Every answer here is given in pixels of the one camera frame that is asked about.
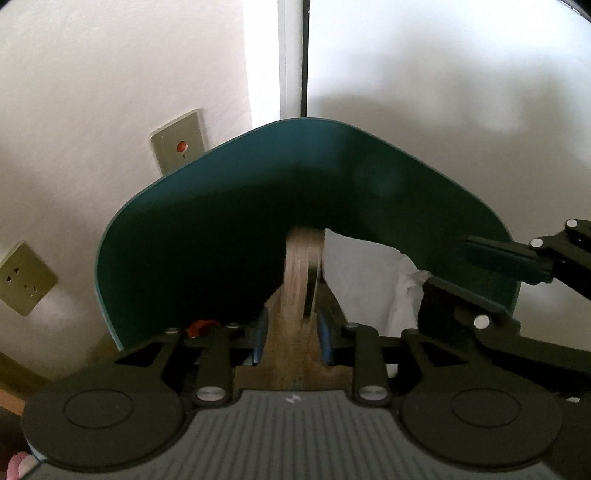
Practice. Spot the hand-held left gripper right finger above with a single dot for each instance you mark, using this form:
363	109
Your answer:
325	339

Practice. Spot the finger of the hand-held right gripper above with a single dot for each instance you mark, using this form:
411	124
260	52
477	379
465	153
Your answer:
457	304
503	258

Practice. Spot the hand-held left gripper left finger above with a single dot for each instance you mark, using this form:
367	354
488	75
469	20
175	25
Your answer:
259	339

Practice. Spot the orange wrapper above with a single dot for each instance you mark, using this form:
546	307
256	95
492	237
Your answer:
202	327

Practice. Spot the brown paper wrapper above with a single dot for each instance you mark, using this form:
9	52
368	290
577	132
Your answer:
295	277

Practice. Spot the white paper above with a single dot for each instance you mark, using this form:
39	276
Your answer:
364	277

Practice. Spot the green deer print trash bin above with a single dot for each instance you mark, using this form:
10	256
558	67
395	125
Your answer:
207	230

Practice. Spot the pink blanket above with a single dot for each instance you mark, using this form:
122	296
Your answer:
22	466

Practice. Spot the metal wall switch red dot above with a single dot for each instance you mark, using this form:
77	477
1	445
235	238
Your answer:
178	143

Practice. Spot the beige wall socket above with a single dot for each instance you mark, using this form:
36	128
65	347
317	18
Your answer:
25	279

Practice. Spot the white door frame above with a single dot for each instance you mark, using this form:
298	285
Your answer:
292	55

